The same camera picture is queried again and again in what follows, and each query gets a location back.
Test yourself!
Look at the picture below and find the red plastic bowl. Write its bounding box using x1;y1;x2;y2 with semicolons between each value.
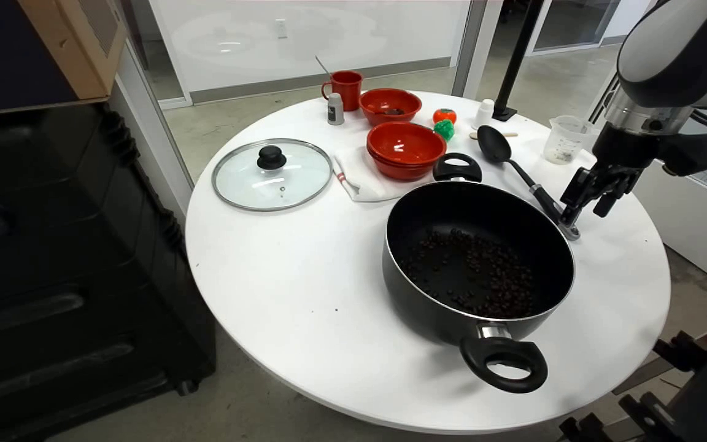
358;87;424;128
366;121;448;185

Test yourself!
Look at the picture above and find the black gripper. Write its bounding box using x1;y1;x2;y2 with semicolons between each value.
556;121;667;228

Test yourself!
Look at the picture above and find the clear plastic measuring cup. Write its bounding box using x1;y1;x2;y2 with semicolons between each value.
542;114;595;168

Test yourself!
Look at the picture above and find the black cabinet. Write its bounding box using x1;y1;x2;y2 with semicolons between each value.
0;101;219;442

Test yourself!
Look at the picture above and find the small white plastic bottle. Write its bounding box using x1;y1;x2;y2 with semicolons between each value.
471;99;495;132

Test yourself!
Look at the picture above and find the black cooking pot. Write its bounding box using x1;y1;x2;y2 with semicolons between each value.
381;152;577;395

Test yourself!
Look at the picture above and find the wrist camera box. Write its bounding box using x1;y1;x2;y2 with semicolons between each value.
657;131;707;179

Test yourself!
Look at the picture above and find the glass pot lid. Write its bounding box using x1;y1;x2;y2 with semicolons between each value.
209;135;337;214

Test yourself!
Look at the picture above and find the black cooking spoon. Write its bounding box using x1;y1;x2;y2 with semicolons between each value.
477;123;582;243

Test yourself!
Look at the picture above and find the small grey shaker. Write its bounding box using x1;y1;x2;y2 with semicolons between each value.
324;90;345;128

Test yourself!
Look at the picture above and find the white cloth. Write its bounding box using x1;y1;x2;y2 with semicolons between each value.
331;150;409;207

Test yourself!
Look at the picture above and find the wooden box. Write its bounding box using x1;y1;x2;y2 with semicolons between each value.
18;0;127;103

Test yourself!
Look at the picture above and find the black clamp orange tip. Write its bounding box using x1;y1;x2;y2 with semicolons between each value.
560;390;674;442
653;303;707;374

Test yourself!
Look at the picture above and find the red cup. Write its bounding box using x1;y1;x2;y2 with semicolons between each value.
320;68;366;114

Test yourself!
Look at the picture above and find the black tripod pole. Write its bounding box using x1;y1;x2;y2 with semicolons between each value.
491;0;548;123

